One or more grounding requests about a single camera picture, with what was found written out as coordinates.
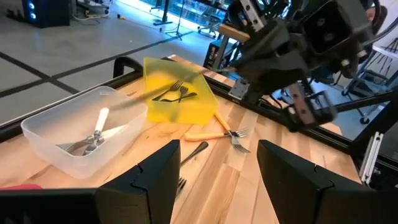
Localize orange-handled silver fork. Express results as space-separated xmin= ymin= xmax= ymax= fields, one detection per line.
xmin=213 ymin=111 xmax=252 ymax=155
xmin=184 ymin=127 xmax=251 ymax=142

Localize white-handled silver fork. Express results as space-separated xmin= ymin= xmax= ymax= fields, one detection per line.
xmin=82 ymin=124 xmax=128 ymax=156
xmin=64 ymin=107 xmax=111 ymax=155

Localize office chair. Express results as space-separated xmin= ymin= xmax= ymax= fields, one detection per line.
xmin=197 ymin=12 xmax=225 ymax=40

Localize person's hand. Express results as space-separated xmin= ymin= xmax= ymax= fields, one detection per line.
xmin=365 ymin=6 xmax=377 ymax=22

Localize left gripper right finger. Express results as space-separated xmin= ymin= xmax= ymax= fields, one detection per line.
xmin=256 ymin=139 xmax=398 ymax=224

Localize black wheeled cart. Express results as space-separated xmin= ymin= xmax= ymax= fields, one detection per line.
xmin=341 ymin=55 xmax=398 ymax=125

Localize black floor stand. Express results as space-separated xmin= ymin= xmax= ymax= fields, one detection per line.
xmin=152 ymin=0 xmax=174 ymax=27

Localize silver aluminium extrusion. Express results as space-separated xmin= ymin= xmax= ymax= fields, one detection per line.
xmin=358 ymin=131 xmax=386 ymax=185

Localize black computer blue lights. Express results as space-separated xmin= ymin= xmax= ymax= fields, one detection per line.
xmin=21 ymin=0 xmax=72 ymax=29

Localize pink plastic bin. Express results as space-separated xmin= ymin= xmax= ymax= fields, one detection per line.
xmin=0 ymin=183 xmax=43 ymax=190

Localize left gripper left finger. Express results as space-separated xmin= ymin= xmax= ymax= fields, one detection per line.
xmin=95 ymin=139 xmax=182 ymax=224

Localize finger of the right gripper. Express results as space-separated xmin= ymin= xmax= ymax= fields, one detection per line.
xmin=233 ymin=20 xmax=299 ymax=68
xmin=232 ymin=51 xmax=308 ymax=103

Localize black fork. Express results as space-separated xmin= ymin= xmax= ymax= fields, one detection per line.
xmin=159 ymin=91 xmax=199 ymax=103
xmin=110 ymin=67 xmax=237 ymax=111
xmin=175 ymin=141 xmax=210 ymax=198
xmin=177 ymin=85 xmax=190 ymax=104
xmin=151 ymin=79 xmax=185 ymax=102

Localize silver corner bracket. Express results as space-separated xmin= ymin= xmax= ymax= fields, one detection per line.
xmin=228 ymin=77 xmax=250 ymax=101

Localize wooden table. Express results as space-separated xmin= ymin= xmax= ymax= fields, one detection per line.
xmin=213 ymin=23 xmax=252 ymax=71

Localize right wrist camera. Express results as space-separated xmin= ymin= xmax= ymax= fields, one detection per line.
xmin=303 ymin=0 xmax=374 ymax=55

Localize clear plastic bin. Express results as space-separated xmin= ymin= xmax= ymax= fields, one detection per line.
xmin=21 ymin=86 xmax=149 ymax=180

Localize black arched bracket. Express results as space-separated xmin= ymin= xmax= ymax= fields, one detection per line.
xmin=113 ymin=55 xmax=144 ymax=79

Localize yellow plastic bin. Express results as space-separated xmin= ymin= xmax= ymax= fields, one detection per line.
xmin=142 ymin=57 xmax=220 ymax=125

